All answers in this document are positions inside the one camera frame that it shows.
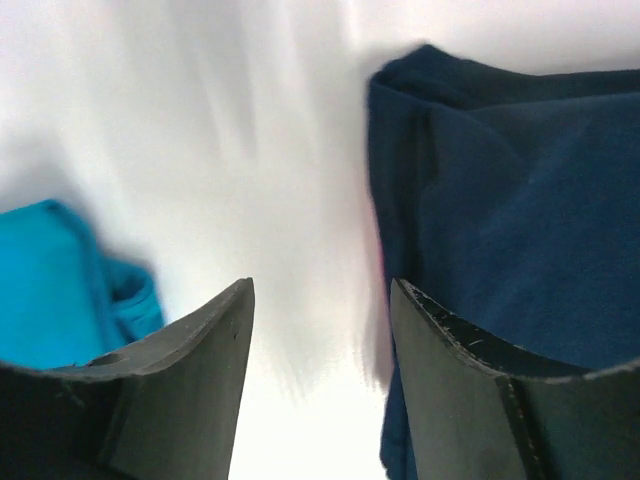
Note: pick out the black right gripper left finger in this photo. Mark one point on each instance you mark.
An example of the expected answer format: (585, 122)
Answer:
(164, 407)

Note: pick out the navy t shirt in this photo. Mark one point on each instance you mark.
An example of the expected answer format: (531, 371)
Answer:
(512, 201)

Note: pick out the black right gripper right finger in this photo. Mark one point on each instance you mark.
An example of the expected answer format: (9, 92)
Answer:
(481, 408)

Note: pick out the teal t shirt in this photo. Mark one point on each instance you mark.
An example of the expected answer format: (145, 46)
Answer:
(63, 301)

